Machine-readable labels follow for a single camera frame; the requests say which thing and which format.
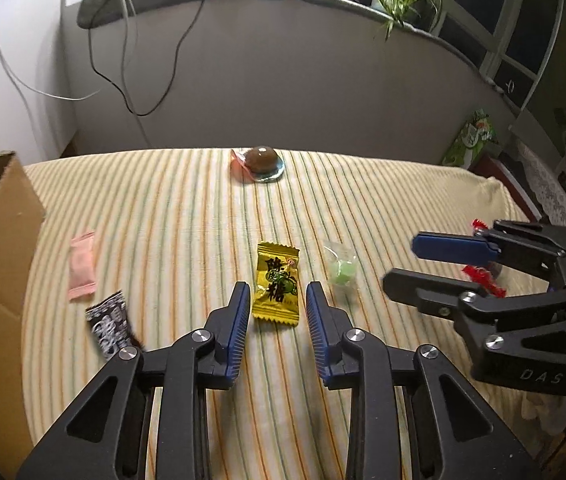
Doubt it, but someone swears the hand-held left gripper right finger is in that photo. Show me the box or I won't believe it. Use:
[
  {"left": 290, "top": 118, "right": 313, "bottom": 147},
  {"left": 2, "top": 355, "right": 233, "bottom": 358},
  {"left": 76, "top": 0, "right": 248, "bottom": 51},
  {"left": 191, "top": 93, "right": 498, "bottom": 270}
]
[{"left": 305, "top": 280, "right": 544, "bottom": 480}]

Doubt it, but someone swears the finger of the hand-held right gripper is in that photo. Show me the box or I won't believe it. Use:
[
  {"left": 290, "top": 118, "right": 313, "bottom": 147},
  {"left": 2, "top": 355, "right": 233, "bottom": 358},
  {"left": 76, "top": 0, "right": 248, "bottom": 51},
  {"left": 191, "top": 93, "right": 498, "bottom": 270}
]
[
  {"left": 411, "top": 220, "right": 566, "bottom": 272},
  {"left": 382, "top": 268, "right": 566, "bottom": 331}
]

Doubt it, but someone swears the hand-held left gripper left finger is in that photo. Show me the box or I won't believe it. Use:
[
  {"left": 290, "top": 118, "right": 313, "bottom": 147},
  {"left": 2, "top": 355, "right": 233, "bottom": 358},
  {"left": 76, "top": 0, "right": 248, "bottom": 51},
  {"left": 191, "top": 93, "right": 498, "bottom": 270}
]
[{"left": 15, "top": 282, "right": 251, "bottom": 480}]

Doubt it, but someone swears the silver snack with red ends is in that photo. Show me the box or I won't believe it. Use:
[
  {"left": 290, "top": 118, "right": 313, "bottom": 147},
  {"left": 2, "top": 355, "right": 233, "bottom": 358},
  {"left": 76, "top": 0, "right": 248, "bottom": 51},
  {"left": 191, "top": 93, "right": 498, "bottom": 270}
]
[{"left": 463, "top": 219, "right": 509, "bottom": 298}]

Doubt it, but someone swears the yellow candy packet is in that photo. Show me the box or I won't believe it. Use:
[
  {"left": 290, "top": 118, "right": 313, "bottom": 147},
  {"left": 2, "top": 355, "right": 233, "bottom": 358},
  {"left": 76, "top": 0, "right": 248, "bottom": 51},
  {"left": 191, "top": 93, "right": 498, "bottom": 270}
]
[{"left": 252, "top": 241, "right": 300, "bottom": 323}]

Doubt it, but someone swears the clear packet with green candy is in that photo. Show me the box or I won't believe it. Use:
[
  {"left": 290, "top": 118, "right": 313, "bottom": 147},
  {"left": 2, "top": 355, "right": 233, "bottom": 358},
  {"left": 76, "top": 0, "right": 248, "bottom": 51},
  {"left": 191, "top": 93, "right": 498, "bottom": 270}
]
[{"left": 324, "top": 241, "right": 359, "bottom": 296}]

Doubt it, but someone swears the red box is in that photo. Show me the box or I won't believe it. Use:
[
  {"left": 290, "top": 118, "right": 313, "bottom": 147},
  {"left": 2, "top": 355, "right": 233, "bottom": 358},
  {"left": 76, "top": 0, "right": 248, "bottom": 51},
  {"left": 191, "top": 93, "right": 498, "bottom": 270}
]
[{"left": 468, "top": 152, "right": 519, "bottom": 186}]

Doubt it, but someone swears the green snack bag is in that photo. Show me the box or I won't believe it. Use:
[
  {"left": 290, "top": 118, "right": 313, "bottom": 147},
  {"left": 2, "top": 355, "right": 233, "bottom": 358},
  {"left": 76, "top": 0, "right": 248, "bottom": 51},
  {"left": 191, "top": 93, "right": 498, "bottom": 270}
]
[{"left": 440, "top": 110, "right": 499, "bottom": 167}]

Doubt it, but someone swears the white lace tablecloth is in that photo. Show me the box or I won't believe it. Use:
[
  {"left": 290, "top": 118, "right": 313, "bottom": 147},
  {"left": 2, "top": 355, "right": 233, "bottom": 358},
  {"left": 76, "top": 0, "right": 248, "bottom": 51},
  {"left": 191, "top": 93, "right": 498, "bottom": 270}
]
[{"left": 513, "top": 140, "right": 566, "bottom": 226}]

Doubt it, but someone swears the striped cream blanket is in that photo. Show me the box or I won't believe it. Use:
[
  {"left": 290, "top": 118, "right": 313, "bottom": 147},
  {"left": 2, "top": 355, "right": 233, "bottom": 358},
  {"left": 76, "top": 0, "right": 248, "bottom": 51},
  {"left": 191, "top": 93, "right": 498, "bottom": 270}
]
[{"left": 13, "top": 147, "right": 564, "bottom": 480}]

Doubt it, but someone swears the black white patterned candy packet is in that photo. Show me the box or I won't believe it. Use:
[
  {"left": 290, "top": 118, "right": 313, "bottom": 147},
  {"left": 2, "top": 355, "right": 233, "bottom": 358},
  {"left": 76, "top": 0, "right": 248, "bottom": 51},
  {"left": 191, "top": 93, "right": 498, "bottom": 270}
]
[{"left": 85, "top": 290, "right": 141, "bottom": 361}]

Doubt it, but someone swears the pink candy packet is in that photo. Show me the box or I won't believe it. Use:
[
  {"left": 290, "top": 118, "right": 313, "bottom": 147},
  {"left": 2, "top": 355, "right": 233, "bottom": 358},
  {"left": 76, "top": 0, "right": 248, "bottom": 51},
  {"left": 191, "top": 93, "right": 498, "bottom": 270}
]
[{"left": 68, "top": 231, "right": 98, "bottom": 302}]

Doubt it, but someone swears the braised egg snack packet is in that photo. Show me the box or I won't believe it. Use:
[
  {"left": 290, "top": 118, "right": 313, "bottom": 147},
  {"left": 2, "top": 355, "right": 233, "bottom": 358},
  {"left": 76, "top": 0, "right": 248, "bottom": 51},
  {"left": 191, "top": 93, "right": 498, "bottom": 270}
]
[{"left": 229, "top": 145, "right": 286, "bottom": 184}]

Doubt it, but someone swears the black cable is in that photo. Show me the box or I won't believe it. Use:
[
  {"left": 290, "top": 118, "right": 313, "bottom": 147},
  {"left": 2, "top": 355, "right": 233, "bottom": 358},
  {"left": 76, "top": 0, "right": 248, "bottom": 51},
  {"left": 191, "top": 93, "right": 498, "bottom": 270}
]
[{"left": 88, "top": 0, "right": 210, "bottom": 117}]

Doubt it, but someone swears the white cable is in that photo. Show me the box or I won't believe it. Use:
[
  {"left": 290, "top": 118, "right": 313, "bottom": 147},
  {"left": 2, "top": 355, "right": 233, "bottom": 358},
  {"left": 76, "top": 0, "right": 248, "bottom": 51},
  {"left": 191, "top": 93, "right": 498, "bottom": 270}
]
[{"left": 0, "top": 0, "right": 136, "bottom": 102}]

